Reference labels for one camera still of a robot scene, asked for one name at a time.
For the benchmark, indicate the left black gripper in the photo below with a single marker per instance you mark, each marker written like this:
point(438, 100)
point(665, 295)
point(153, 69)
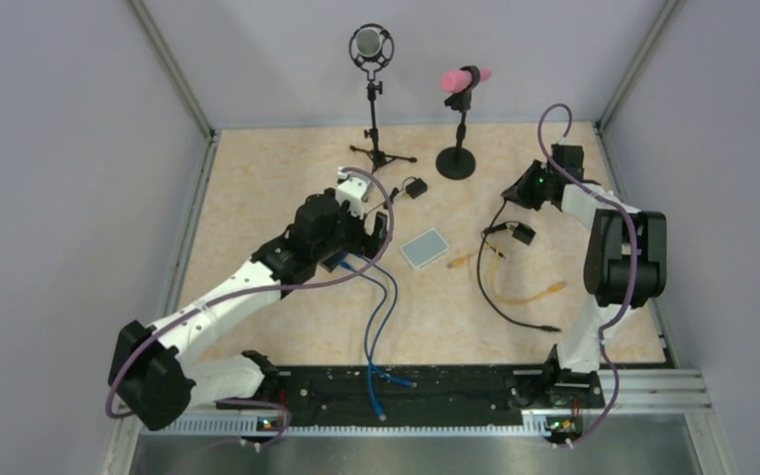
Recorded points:
point(365, 243)

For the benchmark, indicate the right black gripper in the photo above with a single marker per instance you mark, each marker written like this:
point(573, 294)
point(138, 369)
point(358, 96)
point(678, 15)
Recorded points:
point(521, 194)

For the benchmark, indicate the black power adapter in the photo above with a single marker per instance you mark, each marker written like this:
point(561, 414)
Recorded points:
point(523, 233)
point(416, 188)

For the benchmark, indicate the white network switch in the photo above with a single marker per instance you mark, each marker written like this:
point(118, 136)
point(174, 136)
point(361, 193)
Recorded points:
point(425, 248)

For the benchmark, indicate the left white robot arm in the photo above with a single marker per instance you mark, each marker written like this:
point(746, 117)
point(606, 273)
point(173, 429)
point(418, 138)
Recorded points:
point(156, 373)

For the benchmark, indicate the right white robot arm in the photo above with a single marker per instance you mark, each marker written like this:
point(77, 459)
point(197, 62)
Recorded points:
point(625, 266)

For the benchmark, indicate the black tripod microphone stand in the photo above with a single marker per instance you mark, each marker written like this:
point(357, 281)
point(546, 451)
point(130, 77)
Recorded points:
point(376, 155)

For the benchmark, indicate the black round-base microphone stand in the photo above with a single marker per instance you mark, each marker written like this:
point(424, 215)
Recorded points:
point(457, 162)

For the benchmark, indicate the pink foam microphone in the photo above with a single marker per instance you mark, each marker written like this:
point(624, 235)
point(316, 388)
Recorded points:
point(458, 80)

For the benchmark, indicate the grey studio microphone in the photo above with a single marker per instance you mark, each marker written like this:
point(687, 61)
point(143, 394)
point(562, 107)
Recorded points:
point(371, 48)

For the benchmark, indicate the black network switch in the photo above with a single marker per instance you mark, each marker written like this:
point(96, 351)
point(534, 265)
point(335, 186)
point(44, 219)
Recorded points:
point(337, 262)

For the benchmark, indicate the blue ethernet cable long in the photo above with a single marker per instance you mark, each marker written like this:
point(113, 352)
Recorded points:
point(371, 371)

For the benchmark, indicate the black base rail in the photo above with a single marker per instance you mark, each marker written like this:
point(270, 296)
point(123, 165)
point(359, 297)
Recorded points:
point(427, 396)

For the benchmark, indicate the white slotted cable duct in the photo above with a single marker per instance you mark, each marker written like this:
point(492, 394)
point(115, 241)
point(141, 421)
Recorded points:
point(254, 425)

